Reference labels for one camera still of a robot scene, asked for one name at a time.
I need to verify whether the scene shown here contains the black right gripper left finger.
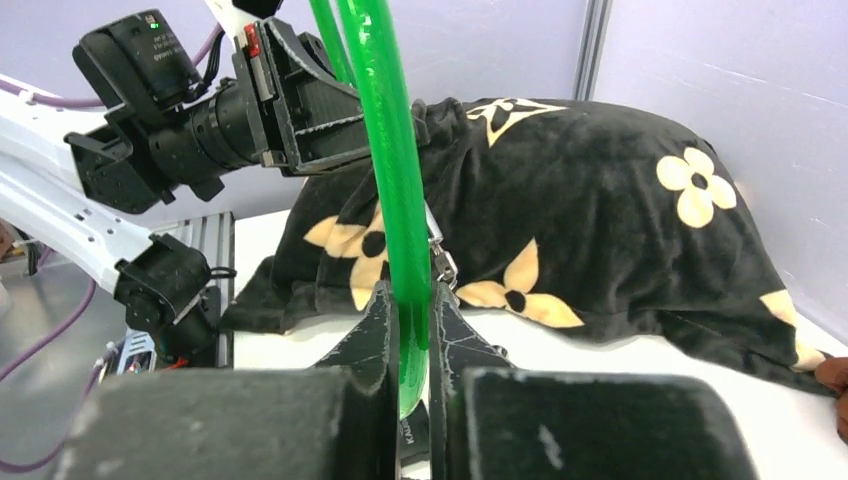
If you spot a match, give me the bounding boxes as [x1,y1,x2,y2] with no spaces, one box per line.
[50,281,400,480]

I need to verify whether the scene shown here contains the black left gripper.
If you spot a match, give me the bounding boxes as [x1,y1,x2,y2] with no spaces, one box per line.
[232,18,371,176]

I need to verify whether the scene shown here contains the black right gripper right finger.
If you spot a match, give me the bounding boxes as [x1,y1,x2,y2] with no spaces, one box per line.
[429,282,756,479]

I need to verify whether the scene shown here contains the green cable lock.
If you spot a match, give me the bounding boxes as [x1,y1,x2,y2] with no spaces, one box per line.
[313,1,431,419]

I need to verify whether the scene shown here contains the green cable lock keys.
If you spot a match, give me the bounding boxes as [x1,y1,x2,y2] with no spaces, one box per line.
[424,203,458,290]

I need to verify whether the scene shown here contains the black padlock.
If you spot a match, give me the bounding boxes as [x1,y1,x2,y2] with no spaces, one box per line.
[398,401,430,467]

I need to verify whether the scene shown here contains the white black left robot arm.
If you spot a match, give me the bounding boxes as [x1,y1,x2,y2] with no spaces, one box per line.
[1,1,370,373]

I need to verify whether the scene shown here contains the black floral patterned blanket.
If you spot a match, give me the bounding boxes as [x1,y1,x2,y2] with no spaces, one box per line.
[221,97,836,399]

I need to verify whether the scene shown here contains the brown crumpled cloth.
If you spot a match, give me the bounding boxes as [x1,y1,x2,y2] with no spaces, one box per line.
[814,357,847,443]

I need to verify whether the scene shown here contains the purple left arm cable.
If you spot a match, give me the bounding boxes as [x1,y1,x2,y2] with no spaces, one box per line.
[0,23,227,475]

